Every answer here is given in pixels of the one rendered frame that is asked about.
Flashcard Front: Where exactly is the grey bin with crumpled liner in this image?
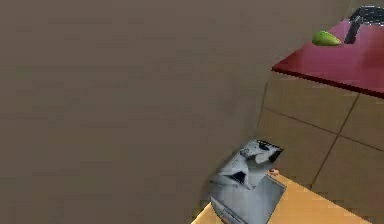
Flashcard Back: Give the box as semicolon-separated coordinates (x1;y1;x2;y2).
209;138;287;224

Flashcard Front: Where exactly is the beige cupboard with red worktop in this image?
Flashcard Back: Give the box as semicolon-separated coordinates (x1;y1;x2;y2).
254;18;384;224

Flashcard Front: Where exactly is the green pear-shaped fruit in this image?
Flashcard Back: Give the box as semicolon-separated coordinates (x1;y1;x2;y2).
311;30;342;47

